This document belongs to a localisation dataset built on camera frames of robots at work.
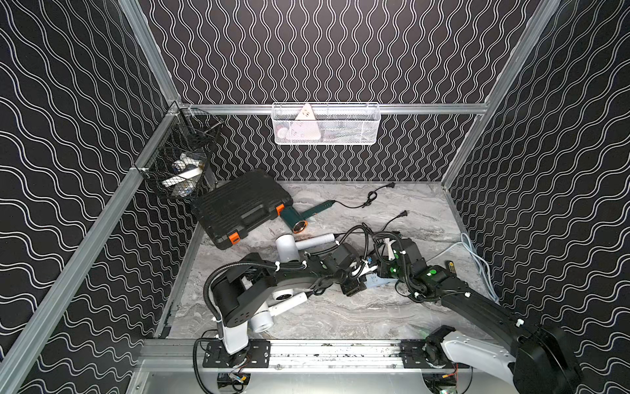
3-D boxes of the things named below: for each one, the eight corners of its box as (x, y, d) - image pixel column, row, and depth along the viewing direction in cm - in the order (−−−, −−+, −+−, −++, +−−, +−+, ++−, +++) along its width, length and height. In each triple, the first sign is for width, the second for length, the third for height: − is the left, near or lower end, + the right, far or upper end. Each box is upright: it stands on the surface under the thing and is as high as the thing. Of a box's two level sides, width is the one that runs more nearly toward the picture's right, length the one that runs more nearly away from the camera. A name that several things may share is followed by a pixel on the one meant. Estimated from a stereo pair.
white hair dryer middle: (273, 300, 84) (272, 297, 82) (274, 292, 86) (273, 288, 84) (293, 300, 84) (292, 297, 82) (294, 292, 86) (293, 288, 84)
